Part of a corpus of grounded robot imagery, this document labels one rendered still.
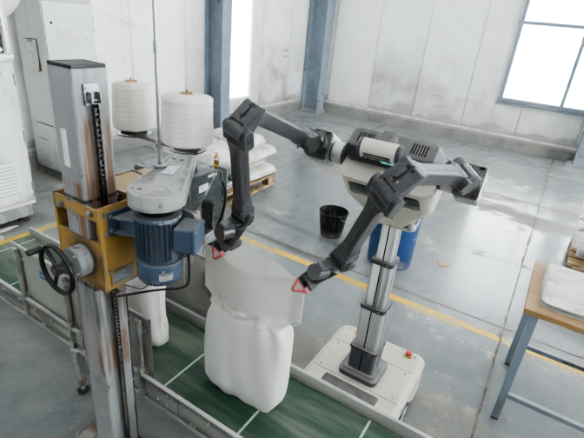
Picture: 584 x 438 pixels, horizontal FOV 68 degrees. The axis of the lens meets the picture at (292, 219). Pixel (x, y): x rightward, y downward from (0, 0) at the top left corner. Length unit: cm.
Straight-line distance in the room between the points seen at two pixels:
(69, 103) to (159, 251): 51
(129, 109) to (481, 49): 824
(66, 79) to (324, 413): 162
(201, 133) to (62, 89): 41
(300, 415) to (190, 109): 135
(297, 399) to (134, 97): 143
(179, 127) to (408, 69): 848
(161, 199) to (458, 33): 847
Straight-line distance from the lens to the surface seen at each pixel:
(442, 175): 132
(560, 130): 932
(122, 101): 161
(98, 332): 180
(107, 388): 198
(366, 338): 231
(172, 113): 141
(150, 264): 149
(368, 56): 998
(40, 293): 270
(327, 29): 1007
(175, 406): 215
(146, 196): 136
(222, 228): 162
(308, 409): 210
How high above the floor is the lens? 194
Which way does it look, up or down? 25 degrees down
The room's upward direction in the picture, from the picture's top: 6 degrees clockwise
